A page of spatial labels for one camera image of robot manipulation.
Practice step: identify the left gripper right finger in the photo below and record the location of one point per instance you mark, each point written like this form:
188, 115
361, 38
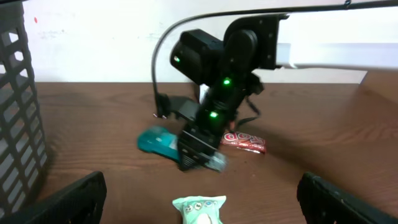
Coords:
323, 202

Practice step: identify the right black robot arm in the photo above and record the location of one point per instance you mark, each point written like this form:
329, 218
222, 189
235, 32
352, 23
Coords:
226, 66

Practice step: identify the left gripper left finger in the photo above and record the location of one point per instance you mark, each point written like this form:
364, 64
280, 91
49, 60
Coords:
79, 202

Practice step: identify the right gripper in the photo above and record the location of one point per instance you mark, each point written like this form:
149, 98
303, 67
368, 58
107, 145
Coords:
196, 148

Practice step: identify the red chocolate bar wrapper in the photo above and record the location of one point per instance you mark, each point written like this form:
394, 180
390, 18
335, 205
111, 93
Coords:
244, 141

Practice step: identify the grey plastic shopping basket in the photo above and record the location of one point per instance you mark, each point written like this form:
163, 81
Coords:
23, 154

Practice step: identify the light blue tissue pack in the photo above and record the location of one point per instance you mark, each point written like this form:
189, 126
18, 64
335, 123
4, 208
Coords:
200, 209

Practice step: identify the blue mouthwash bottle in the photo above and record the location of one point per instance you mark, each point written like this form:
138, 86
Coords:
158, 140

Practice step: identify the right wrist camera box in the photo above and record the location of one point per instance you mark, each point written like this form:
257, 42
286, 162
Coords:
181, 106

